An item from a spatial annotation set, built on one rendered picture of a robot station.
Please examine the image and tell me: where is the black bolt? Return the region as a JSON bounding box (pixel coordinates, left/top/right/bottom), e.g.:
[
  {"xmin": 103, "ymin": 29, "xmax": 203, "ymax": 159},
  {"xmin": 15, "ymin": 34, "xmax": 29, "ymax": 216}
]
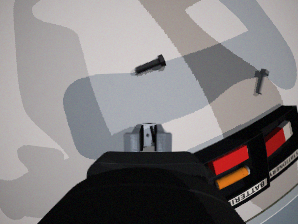
[{"xmin": 135, "ymin": 54, "xmax": 166, "ymax": 73}]

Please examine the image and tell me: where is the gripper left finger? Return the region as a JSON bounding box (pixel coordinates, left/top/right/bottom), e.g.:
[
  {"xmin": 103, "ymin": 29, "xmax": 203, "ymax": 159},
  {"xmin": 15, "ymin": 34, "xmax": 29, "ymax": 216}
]
[{"xmin": 124, "ymin": 124, "xmax": 144, "ymax": 152}]

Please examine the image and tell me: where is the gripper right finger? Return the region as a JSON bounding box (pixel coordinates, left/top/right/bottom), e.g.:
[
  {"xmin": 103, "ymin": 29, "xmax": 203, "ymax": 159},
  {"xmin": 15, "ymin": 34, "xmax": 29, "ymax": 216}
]
[{"xmin": 154, "ymin": 124, "xmax": 172, "ymax": 152}]

